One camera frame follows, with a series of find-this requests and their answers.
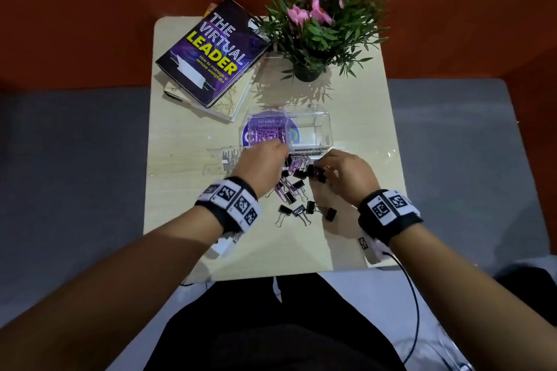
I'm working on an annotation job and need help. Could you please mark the person's right hand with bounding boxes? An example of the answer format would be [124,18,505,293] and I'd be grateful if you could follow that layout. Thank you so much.
[313,149,383,209]

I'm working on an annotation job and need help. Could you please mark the person's left hand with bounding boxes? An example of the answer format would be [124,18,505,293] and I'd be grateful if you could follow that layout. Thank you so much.
[229,139,290,199]

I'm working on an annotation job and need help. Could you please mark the person's right forearm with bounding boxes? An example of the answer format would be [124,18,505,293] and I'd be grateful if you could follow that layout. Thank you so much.
[388,223,557,371]

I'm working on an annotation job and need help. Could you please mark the person's left forearm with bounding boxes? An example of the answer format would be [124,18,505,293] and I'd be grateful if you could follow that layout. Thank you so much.
[0,209,225,371]

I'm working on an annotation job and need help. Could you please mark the purple paper clips in compartment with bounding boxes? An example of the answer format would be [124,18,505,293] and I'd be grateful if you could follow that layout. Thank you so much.
[248,117,290,146]

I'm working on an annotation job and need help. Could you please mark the loose purple paper clips heap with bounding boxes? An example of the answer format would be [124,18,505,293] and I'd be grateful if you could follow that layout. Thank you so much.
[285,155,312,179]

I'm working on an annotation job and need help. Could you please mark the clear plastic organizer box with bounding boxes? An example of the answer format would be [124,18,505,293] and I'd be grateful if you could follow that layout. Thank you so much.
[208,105,345,168]

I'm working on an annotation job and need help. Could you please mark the pile of black binder clips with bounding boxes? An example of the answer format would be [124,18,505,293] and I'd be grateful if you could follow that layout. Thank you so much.
[265,153,338,228]

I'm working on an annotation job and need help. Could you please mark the beige map-print book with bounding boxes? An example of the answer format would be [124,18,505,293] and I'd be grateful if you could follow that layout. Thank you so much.
[163,3,256,124]

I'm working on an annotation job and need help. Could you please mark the black wristband with marker tags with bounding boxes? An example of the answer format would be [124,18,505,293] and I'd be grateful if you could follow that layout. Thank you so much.
[194,176,263,234]
[358,189,424,247]

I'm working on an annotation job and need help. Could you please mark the black plant pot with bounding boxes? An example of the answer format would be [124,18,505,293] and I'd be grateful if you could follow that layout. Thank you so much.
[292,60,325,83]

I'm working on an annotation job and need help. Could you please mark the purple hardcover book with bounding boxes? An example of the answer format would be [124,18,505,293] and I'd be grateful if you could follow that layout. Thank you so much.
[155,0,272,109]

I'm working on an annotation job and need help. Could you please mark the green plant with pink flowers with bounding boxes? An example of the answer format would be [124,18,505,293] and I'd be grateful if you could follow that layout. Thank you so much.
[254,0,453,81]

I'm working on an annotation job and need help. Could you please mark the person's black trousers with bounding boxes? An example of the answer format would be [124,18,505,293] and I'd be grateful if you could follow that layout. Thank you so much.
[144,273,408,371]

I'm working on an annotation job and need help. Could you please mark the grey sofa seat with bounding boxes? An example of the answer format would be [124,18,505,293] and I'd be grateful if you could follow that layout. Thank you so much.
[0,78,557,329]

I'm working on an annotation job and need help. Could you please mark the black fabric item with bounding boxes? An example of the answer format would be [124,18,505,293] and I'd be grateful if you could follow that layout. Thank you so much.
[495,265,557,324]

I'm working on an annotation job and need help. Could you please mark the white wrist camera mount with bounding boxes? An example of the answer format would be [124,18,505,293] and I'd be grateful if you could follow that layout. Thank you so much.
[358,236,393,270]
[208,232,243,259]

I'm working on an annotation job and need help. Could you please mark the thin black cable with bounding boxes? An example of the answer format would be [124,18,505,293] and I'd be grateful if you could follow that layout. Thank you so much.
[385,252,421,365]

